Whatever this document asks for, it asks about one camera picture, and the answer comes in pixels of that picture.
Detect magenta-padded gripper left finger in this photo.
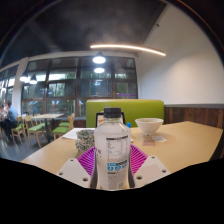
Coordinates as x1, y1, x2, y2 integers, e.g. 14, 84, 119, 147
55, 145, 98, 189

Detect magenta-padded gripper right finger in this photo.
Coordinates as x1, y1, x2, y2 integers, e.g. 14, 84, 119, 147
128, 143, 172, 189

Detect clear black-capped drink bottle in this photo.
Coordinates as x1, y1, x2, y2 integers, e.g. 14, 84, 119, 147
93, 107, 132, 191

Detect green patterned ceramic cup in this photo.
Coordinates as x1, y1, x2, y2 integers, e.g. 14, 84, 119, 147
75, 129, 96, 153

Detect white paper sheets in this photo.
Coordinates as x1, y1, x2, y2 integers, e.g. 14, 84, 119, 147
61, 127, 96, 141

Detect white paper receipt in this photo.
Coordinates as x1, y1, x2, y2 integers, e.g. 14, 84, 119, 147
142, 134, 168, 147

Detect white ceramic bowl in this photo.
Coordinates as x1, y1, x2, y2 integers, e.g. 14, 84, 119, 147
134, 117, 165, 136

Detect green upholstered bench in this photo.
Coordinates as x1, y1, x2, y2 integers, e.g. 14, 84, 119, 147
85, 98, 166, 129

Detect light wooden dining table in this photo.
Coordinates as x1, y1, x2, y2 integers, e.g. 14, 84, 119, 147
31, 113, 65, 141

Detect green-seated wooden chairs group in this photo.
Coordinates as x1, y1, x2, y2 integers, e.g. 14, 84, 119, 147
10, 112, 76, 148

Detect person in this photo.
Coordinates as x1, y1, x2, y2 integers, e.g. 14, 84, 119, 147
0, 100, 19, 141

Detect long linear ceiling light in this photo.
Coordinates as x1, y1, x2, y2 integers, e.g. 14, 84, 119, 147
89, 43, 167, 57

